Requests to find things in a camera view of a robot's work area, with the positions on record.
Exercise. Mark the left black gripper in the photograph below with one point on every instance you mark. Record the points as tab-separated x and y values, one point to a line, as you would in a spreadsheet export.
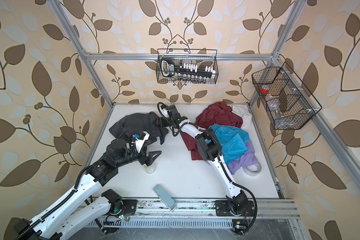
149	159

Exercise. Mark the dark grey cloth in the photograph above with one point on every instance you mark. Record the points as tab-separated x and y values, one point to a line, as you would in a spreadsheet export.
138	122

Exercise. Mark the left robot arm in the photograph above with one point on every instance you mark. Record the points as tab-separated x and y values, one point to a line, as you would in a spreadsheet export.
73	211

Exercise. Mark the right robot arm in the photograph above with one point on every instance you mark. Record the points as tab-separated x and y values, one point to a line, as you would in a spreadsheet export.
241	201

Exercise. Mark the maroon cloth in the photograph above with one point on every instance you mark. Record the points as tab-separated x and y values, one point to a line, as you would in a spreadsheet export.
218	113

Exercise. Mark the teal cloth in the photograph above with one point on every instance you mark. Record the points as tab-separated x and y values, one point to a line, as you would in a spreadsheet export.
232	140

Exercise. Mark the white cloth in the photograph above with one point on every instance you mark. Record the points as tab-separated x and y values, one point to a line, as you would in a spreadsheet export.
244	114

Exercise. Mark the purple cloth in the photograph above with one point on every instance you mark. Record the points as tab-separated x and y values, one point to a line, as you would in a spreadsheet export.
248	159

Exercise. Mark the black socket set tool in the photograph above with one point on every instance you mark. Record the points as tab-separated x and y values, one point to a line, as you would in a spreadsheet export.
170	68

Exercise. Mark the light blue sponge block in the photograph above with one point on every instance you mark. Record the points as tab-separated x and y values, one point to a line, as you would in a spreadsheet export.
165	198

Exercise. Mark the white tape roll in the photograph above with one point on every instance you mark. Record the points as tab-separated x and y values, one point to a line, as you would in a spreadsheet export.
253	170

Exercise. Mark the red capped clear bottle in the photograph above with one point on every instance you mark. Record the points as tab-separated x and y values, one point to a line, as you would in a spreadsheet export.
276	105

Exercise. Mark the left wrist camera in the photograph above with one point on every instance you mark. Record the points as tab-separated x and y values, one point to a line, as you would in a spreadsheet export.
139	140

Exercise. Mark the back wire basket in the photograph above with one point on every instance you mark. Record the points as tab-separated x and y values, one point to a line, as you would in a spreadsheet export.
202	57

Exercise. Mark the wire basket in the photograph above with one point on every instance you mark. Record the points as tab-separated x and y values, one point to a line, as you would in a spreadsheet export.
288	101
202	57

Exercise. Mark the right wire basket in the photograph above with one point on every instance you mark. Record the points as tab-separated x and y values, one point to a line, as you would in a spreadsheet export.
288	101

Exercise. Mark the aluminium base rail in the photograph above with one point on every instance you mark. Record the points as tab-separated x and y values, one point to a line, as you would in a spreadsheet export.
193	208

